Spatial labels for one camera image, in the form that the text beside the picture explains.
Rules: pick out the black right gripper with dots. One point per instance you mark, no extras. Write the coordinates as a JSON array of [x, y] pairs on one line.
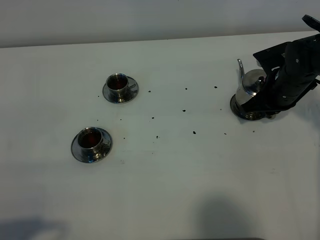
[[291, 69]]

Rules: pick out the stainless steel teapot saucer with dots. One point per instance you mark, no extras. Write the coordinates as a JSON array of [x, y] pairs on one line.
[[248, 116]]

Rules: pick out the far stainless steel saucer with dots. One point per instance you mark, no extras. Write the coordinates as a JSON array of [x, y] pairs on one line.
[[120, 99]]

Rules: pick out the far stainless steel teacup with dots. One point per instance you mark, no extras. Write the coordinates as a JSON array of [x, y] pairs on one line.
[[119, 84]]

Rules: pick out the stainless steel teacup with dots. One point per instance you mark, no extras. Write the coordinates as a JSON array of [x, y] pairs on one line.
[[119, 84], [90, 138]]

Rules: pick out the near stainless steel saucer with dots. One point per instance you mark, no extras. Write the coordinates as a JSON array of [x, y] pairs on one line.
[[92, 155]]

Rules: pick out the near stainless steel teacup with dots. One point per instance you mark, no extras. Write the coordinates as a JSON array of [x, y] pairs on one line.
[[90, 138]]

